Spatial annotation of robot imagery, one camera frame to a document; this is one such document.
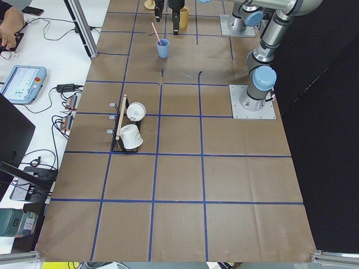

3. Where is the black monitor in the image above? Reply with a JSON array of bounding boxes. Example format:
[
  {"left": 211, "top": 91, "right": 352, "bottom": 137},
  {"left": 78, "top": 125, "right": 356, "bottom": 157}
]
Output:
[{"left": 0, "top": 92, "right": 36, "bottom": 169}]

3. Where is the person hand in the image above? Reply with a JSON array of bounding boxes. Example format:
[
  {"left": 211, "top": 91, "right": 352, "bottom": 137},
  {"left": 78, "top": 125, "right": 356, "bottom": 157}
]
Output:
[{"left": 1, "top": 7, "right": 25, "bottom": 50}]

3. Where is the blue plastic cup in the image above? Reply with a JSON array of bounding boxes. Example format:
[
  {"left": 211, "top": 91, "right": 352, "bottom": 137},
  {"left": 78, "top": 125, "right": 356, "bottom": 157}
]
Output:
[{"left": 157, "top": 39, "right": 169, "bottom": 58}]

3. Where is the bamboo cylinder holder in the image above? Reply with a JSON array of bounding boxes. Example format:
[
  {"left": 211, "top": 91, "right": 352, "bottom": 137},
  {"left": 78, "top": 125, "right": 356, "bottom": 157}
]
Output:
[{"left": 179, "top": 6, "right": 189, "bottom": 29}]

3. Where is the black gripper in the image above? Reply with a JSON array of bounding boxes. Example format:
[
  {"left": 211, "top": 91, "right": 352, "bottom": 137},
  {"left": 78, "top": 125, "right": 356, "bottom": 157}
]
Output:
[{"left": 154, "top": 0, "right": 185, "bottom": 35}]

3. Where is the teach pendant tablet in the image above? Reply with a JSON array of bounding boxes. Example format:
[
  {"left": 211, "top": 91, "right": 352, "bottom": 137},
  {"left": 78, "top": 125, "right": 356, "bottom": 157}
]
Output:
[{"left": 1, "top": 65, "right": 47, "bottom": 105}]

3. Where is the white smiley mug outer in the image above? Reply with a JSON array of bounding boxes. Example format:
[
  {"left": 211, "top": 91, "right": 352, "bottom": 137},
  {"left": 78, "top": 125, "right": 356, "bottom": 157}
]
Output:
[{"left": 126, "top": 102, "right": 146, "bottom": 122}]

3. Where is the white smiley mug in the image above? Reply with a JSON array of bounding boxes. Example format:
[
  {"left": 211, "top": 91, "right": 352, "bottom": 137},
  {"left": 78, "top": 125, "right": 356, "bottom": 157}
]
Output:
[
  {"left": 120, "top": 124, "right": 144, "bottom": 150},
  {"left": 126, "top": 102, "right": 146, "bottom": 122}
]

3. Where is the white smiley mug inner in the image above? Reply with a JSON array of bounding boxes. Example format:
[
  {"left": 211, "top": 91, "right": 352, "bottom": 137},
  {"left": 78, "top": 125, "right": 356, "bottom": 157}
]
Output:
[{"left": 120, "top": 124, "right": 144, "bottom": 150}]

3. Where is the pink chopstick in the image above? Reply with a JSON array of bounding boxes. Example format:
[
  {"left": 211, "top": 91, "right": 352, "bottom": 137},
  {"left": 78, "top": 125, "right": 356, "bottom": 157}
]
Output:
[{"left": 151, "top": 22, "right": 162, "bottom": 46}]

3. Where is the grey usb hub left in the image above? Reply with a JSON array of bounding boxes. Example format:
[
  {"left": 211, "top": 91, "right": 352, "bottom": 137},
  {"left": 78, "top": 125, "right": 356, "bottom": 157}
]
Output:
[{"left": 60, "top": 114, "right": 73, "bottom": 133}]

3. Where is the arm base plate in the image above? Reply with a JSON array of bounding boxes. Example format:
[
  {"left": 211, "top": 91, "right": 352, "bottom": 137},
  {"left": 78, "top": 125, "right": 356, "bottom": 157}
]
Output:
[
  {"left": 219, "top": 15, "right": 255, "bottom": 38},
  {"left": 229, "top": 85, "right": 276, "bottom": 120}
]

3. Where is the black smartphone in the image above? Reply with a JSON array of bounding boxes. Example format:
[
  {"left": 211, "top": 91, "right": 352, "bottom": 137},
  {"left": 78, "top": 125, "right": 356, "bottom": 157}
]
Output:
[{"left": 22, "top": 6, "right": 44, "bottom": 16}]

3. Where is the black wire mug rack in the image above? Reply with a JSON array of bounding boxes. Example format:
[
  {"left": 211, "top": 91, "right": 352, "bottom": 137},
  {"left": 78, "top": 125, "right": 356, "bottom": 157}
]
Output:
[{"left": 107, "top": 94, "right": 141, "bottom": 153}]

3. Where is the grey usb hub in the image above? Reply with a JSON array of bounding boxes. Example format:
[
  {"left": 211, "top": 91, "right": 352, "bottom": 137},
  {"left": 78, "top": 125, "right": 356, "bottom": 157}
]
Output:
[
  {"left": 60, "top": 114, "right": 73, "bottom": 133},
  {"left": 65, "top": 94, "right": 78, "bottom": 110}
]

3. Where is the green box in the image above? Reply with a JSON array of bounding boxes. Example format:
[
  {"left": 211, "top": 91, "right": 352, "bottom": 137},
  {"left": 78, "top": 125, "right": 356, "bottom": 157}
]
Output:
[{"left": 1, "top": 208, "right": 38, "bottom": 238}]

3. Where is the black power brick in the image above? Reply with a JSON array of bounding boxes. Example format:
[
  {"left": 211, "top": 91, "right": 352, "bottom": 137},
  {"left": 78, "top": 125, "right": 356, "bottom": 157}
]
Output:
[{"left": 56, "top": 84, "right": 76, "bottom": 93}]

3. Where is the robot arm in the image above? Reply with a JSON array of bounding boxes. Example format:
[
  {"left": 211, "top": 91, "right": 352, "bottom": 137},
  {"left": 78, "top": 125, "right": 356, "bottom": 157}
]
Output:
[
  {"left": 239, "top": 1, "right": 322, "bottom": 112},
  {"left": 168, "top": 1, "right": 264, "bottom": 38}
]

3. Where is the aluminium frame post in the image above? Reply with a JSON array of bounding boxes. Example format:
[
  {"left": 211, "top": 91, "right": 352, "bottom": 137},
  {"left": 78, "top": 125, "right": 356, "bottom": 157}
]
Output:
[{"left": 64, "top": 0, "right": 98, "bottom": 59}]

